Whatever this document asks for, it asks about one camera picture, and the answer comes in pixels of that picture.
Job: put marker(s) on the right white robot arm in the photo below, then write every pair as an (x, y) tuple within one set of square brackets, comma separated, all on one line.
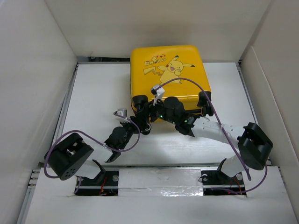
[(250, 143)]

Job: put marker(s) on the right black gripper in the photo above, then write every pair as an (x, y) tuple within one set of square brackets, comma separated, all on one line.
[(151, 109)]

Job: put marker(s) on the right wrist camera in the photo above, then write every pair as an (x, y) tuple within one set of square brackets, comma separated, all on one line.
[(158, 92)]

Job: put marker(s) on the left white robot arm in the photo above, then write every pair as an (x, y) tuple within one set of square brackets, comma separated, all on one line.
[(76, 153)]

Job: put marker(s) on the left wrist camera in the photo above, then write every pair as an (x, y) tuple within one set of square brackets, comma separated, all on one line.
[(121, 115)]

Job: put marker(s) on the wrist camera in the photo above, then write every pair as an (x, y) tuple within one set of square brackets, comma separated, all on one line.
[(158, 92), (121, 115)]

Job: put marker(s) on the yellow cartoon suitcase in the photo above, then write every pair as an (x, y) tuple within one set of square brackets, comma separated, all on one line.
[(178, 69)]

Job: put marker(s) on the white foam cover panel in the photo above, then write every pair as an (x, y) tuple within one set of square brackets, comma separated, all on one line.
[(168, 182)]

